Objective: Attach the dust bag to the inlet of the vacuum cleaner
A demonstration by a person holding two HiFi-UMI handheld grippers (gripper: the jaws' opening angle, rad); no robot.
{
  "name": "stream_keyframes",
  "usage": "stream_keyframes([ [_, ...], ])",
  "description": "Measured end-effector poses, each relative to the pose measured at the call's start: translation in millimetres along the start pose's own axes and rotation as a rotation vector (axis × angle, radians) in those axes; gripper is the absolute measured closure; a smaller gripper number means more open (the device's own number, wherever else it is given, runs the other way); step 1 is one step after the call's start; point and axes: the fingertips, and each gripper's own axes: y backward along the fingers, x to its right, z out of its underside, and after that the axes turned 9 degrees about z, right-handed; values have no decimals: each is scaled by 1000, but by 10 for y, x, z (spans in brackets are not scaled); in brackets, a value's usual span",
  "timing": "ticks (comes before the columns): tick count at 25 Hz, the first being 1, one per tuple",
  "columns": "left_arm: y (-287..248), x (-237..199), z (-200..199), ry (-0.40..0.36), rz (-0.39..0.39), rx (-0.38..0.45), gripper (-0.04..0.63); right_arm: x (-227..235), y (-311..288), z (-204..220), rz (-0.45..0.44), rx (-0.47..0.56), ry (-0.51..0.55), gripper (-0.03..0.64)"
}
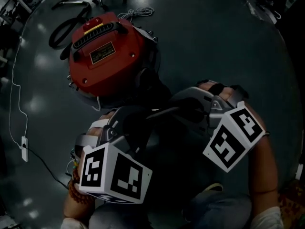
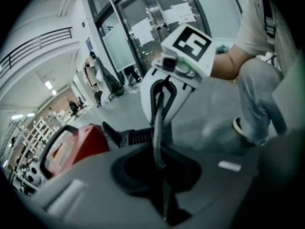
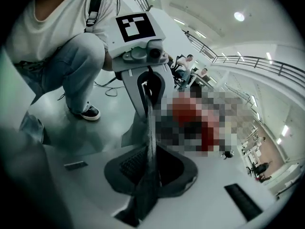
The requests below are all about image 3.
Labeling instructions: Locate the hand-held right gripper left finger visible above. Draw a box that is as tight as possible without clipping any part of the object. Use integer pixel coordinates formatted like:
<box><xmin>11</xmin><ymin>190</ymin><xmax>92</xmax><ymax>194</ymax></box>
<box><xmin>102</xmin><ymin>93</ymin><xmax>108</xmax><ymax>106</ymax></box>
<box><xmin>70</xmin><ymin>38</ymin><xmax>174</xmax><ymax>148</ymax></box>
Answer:
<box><xmin>44</xmin><ymin>146</ymin><xmax>154</xmax><ymax>226</ymax></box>

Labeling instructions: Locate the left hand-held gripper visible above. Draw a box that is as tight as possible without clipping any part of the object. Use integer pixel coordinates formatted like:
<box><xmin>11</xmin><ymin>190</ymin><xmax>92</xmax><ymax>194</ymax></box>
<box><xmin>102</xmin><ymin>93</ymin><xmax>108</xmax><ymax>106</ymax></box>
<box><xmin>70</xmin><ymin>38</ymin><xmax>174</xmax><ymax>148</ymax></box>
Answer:
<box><xmin>106</xmin><ymin>11</ymin><xmax>176</xmax><ymax>118</ymax></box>

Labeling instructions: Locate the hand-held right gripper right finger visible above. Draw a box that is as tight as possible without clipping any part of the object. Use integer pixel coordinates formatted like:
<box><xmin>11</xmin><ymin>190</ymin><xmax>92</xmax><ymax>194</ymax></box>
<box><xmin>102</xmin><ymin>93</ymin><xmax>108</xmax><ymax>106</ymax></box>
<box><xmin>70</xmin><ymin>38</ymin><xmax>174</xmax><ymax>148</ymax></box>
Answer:
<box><xmin>156</xmin><ymin>144</ymin><xmax>279</xmax><ymax>229</ymax></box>

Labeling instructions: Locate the dark grey cloth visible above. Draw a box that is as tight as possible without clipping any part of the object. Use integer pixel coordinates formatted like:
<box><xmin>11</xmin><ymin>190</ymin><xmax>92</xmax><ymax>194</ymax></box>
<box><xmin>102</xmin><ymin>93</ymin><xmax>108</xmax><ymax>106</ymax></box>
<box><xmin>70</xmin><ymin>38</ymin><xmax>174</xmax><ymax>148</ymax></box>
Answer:
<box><xmin>113</xmin><ymin>75</ymin><xmax>165</xmax><ymax>228</ymax></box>

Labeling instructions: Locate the person's left forearm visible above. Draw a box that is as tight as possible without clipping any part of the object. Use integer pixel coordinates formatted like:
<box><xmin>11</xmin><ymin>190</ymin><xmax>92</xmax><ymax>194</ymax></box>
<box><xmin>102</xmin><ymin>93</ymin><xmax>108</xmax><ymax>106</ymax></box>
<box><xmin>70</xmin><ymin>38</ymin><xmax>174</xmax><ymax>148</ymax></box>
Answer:
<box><xmin>102</xmin><ymin>50</ymin><xmax>113</xmax><ymax>71</ymax></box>

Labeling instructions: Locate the black mesh office chair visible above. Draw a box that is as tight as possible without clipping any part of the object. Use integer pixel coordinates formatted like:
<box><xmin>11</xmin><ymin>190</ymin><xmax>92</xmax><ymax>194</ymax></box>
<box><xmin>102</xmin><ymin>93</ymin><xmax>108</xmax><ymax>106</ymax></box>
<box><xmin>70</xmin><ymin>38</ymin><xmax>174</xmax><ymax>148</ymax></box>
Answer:
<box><xmin>169</xmin><ymin>54</ymin><xmax>189</xmax><ymax>88</ymax></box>

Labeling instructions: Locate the grey office desk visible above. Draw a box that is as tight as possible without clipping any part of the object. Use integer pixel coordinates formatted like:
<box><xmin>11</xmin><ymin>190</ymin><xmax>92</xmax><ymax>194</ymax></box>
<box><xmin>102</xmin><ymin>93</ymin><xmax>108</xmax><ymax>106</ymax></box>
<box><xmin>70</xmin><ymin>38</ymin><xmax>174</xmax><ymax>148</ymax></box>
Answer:
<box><xmin>190</xmin><ymin>74</ymin><xmax>215</xmax><ymax>90</ymax></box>

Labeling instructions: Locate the person's left shoe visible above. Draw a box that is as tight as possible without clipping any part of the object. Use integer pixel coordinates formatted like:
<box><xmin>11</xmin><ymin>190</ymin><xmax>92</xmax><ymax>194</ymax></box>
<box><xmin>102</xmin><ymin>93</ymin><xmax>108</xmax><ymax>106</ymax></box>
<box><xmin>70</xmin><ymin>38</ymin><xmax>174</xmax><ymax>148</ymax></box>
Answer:
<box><xmin>80</xmin><ymin>104</ymin><xmax>102</xmax><ymax>122</ymax></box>

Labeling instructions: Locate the person's left leg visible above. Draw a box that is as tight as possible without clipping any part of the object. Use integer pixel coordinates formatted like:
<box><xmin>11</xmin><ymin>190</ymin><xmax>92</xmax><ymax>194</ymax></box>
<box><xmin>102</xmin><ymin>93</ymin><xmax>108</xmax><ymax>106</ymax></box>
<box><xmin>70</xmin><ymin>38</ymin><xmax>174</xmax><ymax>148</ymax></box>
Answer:
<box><xmin>14</xmin><ymin>33</ymin><xmax>106</xmax><ymax>115</ymax></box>

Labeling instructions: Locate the black mezzanine railing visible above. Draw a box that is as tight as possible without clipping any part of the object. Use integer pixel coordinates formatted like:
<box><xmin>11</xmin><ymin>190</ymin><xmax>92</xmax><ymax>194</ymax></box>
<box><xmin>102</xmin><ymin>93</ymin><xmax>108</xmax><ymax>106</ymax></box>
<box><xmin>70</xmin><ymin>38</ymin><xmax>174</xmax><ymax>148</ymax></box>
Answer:
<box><xmin>185</xmin><ymin>30</ymin><xmax>305</xmax><ymax>91</ymax></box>

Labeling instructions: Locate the person's white shirt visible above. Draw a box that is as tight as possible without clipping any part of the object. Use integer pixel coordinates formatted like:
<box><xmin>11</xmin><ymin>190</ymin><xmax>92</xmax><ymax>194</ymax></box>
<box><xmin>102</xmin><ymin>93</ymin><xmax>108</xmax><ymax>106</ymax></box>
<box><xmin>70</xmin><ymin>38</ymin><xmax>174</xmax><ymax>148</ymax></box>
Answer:
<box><xmin>6</xmin><ymin>0</ymin><xmax>118</xmax><ymax>64</ymax></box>

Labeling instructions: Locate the black shoulder strap with buckle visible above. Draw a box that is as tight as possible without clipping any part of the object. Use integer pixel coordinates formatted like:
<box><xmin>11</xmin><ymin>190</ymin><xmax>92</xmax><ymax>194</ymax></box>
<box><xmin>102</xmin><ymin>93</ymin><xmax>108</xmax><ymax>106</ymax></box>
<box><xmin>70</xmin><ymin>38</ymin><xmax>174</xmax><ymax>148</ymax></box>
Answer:
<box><xmin>84</xmin><ymin>0</ymin><xmax>106</xmax><ymax>33</ymax></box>

